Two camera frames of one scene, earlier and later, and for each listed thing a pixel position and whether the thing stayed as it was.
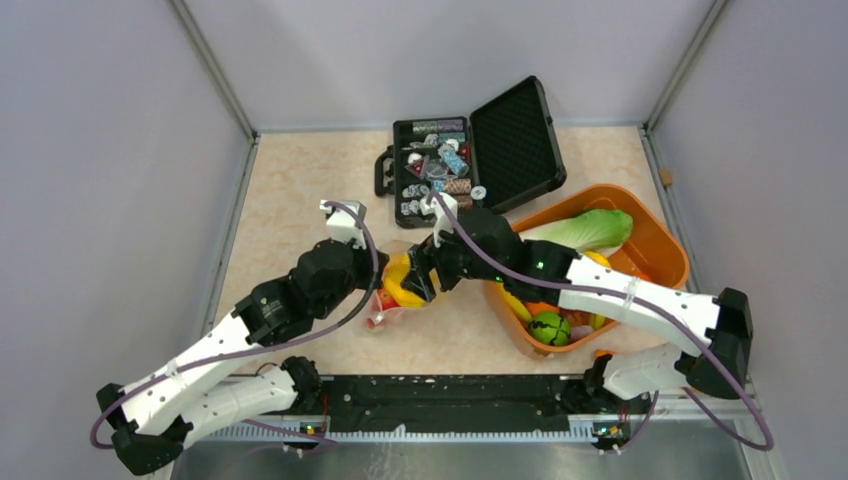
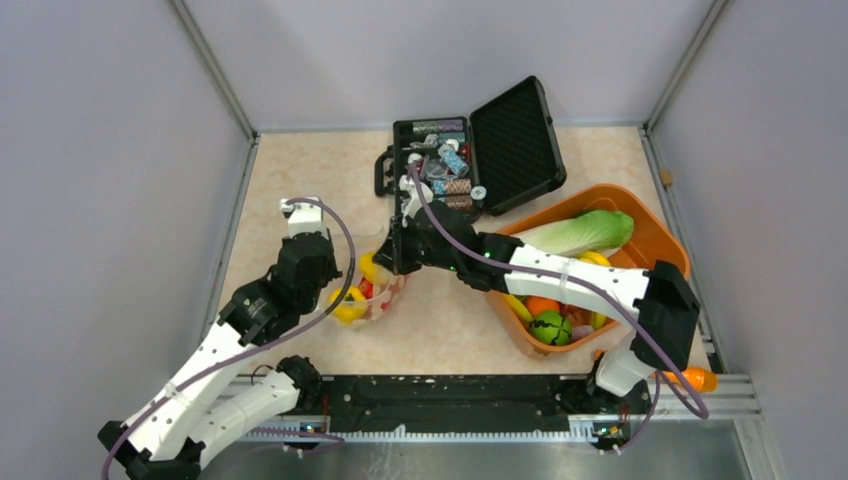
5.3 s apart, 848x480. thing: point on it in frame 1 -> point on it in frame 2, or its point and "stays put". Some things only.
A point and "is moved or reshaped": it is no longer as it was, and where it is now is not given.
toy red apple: [387, 300] is moved or reshaped
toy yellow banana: [515, 303] stays put
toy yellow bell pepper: [395, 270] is moved or reshaped
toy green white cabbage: [597, 231] stays put
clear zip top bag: [377, 316] is moved or reshaped
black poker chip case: [504, 155] stays put
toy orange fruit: [536, 307] stays put
